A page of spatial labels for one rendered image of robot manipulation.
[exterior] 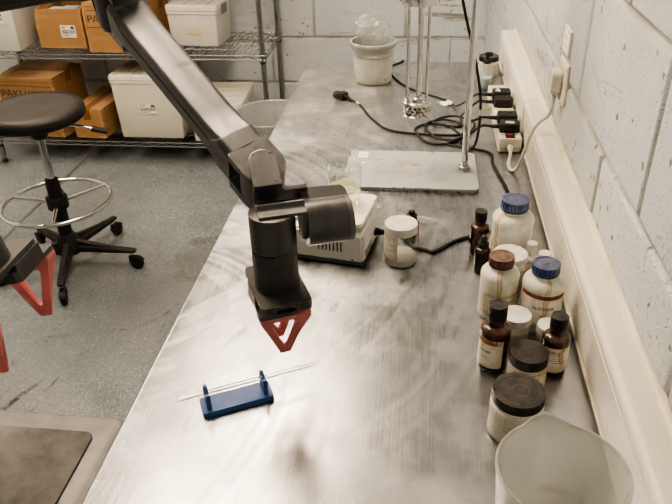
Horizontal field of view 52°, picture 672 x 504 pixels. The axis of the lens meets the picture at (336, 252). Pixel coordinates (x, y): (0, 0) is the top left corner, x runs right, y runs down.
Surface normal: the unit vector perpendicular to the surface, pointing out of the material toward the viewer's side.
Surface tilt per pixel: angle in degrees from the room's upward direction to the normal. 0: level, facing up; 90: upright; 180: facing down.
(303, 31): 90
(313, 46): 90
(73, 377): 0
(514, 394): 0
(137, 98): 92
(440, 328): 0
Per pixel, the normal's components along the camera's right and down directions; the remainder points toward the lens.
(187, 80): 0.05, -0.47
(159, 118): -0.12, 0.56
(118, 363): -0.03, -0.85
